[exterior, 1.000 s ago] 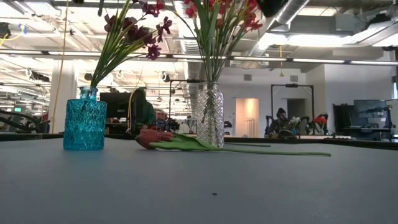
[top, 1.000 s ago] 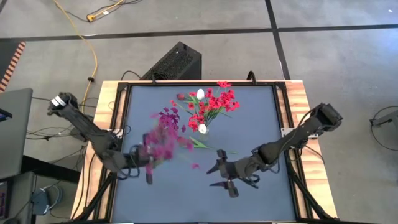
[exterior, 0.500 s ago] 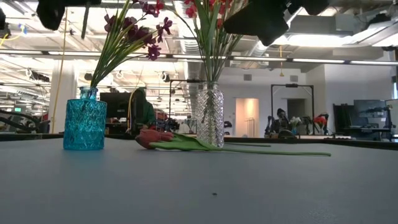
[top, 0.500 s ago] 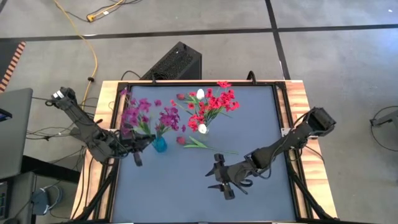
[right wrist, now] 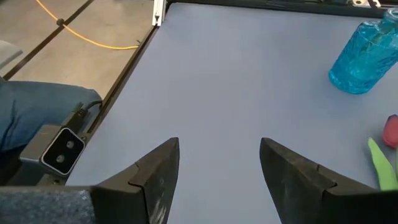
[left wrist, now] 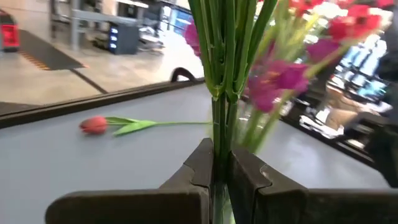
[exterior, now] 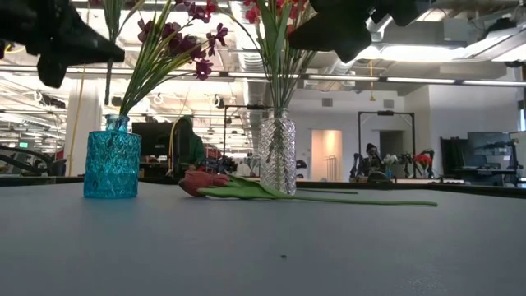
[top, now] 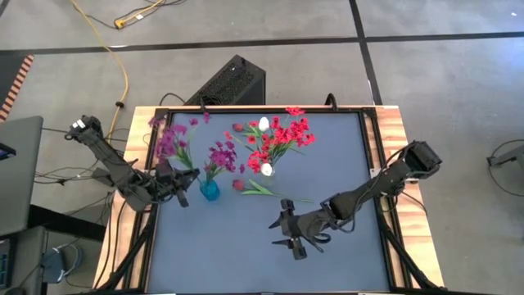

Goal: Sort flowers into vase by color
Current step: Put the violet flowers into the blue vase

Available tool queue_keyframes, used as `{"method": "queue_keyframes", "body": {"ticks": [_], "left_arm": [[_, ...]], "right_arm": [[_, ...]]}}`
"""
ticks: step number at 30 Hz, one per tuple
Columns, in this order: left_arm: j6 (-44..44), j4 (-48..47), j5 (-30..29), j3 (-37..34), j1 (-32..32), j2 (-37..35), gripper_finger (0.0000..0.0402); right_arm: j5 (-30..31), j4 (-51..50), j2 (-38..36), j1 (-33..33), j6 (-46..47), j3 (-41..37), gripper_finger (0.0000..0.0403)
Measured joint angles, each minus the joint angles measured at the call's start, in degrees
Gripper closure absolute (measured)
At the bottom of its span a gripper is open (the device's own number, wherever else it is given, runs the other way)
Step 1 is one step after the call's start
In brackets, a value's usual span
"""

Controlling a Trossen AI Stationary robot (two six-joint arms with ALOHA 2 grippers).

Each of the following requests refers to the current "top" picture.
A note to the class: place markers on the black table frame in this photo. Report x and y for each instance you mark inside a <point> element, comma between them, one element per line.
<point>348,110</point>

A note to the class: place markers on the dark grey cabinet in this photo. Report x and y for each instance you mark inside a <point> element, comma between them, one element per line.
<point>28,258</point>

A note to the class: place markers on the grey metal stand foot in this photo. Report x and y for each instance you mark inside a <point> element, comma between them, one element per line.
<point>509,155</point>

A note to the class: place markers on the white artificial tulip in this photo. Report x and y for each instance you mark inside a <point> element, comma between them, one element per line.
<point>264,123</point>
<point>266,169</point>

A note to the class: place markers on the black device blue screen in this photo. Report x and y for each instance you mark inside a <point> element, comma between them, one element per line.
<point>6,152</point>

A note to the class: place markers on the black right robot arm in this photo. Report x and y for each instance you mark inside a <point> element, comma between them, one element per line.
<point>368,190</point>

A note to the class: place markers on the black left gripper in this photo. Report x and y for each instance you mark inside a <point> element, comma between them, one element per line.
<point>170,184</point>

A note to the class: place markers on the black floor beam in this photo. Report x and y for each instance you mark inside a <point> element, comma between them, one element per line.
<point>65,223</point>

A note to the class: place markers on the red artificial flower bunch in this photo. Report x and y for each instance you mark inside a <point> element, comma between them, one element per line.
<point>254,164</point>
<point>292,133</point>

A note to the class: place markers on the red tulip stem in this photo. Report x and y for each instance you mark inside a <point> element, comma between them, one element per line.
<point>237,127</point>
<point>238,184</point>

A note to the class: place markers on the purple artificial flower bunch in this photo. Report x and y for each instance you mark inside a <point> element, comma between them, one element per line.
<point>165,144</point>
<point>223,157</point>

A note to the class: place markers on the black computer tower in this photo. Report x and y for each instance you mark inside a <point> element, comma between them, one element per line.
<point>233,84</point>

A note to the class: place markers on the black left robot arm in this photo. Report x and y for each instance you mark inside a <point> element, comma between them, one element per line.
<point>110,160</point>

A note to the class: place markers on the blue glass vase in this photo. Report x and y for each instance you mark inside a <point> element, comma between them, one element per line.
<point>210,191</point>

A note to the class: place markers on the orange striped black mat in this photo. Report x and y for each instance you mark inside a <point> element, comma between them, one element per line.
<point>16,88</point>

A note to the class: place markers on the grey laptop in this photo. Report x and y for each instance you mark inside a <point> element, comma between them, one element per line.
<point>20,176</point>

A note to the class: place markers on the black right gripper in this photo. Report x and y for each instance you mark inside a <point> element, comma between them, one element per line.
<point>307,225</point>

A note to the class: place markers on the grey round device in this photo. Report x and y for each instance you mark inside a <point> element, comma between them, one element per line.
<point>59,264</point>

